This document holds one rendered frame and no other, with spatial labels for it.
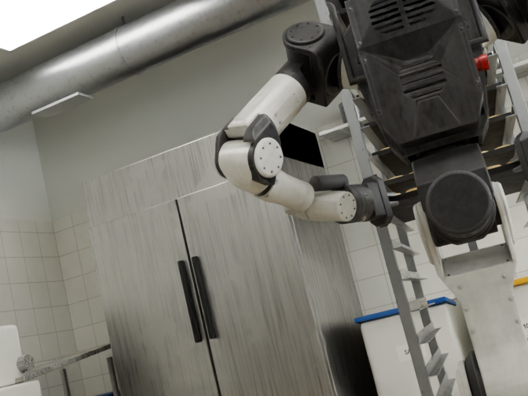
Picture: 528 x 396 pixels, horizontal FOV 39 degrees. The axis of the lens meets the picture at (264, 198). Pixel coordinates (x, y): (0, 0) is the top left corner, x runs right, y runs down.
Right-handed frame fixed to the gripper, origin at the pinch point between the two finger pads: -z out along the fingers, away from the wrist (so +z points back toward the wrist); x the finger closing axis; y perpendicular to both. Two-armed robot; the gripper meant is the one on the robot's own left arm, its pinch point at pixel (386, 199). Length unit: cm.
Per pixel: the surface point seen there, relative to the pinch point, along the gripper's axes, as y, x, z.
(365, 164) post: 20.4, 15.3, -23.4
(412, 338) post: 20.6, -35.1, -22.7
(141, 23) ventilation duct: 233, 176, -129
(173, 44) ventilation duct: 220, 157, -140
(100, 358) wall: 420, -14, -165
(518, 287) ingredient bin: 93, -35, -224
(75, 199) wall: 414, 115, -170
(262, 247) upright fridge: 203, 23, -154
